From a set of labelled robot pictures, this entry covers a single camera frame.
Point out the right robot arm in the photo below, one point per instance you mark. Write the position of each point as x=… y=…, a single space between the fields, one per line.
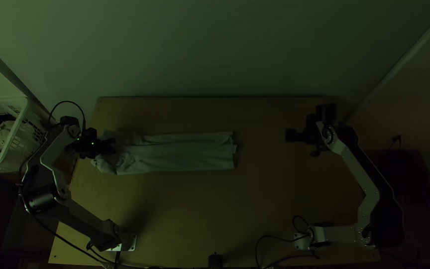
x=353 y=160

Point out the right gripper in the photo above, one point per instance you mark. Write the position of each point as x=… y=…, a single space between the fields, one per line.
x=301 y=135

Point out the white t-shirt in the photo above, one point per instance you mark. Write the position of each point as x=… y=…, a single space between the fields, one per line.
x=177 y=153

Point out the white laundry basket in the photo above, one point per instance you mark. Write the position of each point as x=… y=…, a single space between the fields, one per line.
x=22 y=130

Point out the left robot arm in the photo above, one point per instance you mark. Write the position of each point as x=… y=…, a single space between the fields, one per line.
x=52 y=160

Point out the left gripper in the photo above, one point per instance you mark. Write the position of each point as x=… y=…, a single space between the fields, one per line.
x=90 y=146

